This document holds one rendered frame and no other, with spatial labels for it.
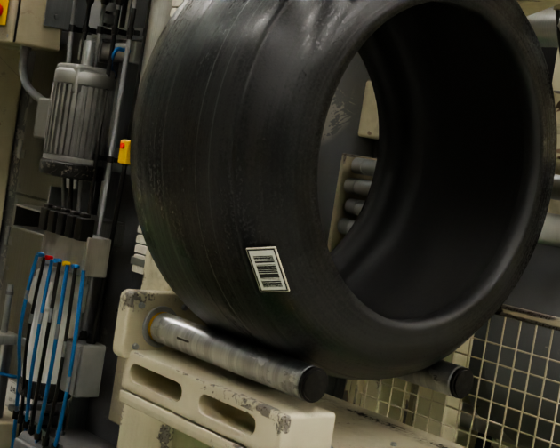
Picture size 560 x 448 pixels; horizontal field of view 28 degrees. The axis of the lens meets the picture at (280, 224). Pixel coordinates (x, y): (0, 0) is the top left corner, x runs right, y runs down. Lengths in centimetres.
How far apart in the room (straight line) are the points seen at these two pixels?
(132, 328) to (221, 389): 22
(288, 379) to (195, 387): 16
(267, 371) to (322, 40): 42
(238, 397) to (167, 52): 44
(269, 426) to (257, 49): 45
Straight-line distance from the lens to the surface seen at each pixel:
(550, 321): 172
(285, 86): 128
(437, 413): 208
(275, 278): 130
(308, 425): 139
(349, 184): 200
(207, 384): 148
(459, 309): 153
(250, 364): 144
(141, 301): 162
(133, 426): 180
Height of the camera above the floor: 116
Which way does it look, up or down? 3 degrees down
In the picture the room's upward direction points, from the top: 9 degrees clockwise
